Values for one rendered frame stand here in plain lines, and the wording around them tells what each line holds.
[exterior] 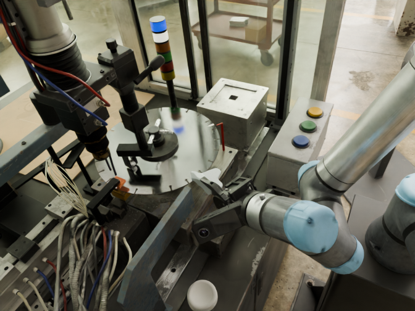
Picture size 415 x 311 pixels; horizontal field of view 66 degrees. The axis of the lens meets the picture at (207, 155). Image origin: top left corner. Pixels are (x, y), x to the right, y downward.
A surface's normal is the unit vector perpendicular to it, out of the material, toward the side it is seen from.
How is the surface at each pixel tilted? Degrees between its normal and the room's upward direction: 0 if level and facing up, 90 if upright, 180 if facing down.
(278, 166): 90
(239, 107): 0
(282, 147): 0
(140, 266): 90
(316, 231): 58
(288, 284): 0
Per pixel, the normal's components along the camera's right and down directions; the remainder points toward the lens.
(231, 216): 0.03, 0.25
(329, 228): 0.50, 0.04
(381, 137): -0.46, 0.52
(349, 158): -0.71, 0.31
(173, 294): -0.09, -0.71
